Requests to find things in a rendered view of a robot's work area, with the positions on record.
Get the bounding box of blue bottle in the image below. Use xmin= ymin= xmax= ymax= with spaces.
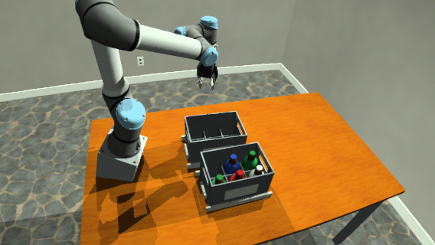
xmin=224 ymin=154 xmax=240 ymax=175

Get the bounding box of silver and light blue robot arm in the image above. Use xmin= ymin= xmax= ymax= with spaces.
xmin=75 ymin=0 xmax=218 ymax=158

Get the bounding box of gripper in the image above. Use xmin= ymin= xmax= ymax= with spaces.
xmin=197 ymin=63 xmax=218 ymax=90

